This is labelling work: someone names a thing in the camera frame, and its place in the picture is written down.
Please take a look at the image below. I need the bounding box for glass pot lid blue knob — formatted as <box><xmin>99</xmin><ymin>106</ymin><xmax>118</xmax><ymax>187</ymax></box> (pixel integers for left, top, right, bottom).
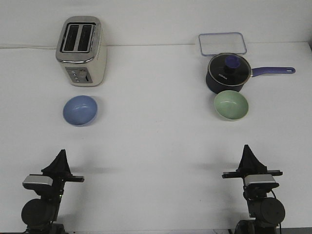
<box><xmin>208</xmin><ymin>53</ymin><xmax>252</xmax><ymax>86</ymax></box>

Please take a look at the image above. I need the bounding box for dark blue saucepan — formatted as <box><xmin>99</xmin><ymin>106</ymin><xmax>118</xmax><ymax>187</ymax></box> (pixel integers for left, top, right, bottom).
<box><xmin>206</xmin><ymin>67</ymin><xmax>296</xmax><ymax>94</ymax></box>

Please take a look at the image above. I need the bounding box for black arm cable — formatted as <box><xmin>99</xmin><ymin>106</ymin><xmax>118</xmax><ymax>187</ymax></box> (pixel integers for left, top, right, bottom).
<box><xmin>267</xmin><ymin>189</ymin><xmax>285</xmax><ymax>234</ymax></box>

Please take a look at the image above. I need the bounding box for silver two-slot toaster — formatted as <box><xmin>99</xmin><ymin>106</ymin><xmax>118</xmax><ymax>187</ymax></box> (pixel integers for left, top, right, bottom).
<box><xmin>56</xmin><ymin>16</ymin><xmax>107</xmax><ymax>87</ymax></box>

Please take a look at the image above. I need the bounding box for blue bowl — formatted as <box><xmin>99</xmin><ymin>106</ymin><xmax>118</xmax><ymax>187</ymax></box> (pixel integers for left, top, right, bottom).
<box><xmin>62</xmin><ymin>95</ymin><xmax>98</xmax><ymax>127</ymax></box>

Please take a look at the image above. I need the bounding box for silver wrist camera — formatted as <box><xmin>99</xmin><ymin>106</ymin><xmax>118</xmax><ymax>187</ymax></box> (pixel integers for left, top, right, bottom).
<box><xmin>243</xmin><ymin>174</ymin><xmax>279</xmax><ymax>190</ymax></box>
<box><xmin>22</xmin><ymin>175</ymin><xmax>53</xmax><ymax>190</ymax></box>

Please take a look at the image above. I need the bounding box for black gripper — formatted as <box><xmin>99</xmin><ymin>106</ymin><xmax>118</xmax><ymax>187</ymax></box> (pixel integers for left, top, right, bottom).
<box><xmin>41</xmin><ymin>149</ymin><xmax>84</xmax><ymax>195</ymax></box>
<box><xmin>222</xmin><ymin>144</ymin><xmax>283</xmax><ymax>179</ymax></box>

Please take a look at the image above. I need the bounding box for clear container with blue rim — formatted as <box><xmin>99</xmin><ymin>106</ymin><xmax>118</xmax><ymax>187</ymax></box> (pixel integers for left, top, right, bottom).
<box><xmin>198</xmin><ymin>32</ymin><xmax>247</xmax><ymax>57</ymax></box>

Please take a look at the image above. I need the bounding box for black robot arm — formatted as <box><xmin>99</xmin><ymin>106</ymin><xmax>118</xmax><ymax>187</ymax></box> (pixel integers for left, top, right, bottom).
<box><xmin>21</xmin><ymin>149</ymin><xmax>84</xmax><ymax>234</ymax></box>
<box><xmin>222</xmin><ymin>145</ymin><xmax>286</xmax><ymax>234</ymax></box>

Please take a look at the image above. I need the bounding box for green bowl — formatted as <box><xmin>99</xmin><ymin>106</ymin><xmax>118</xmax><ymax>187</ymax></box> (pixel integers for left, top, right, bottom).
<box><xmin>214</xmin><ymin>90</ymin><xmax>249</xmax><ymax>121</ymax></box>

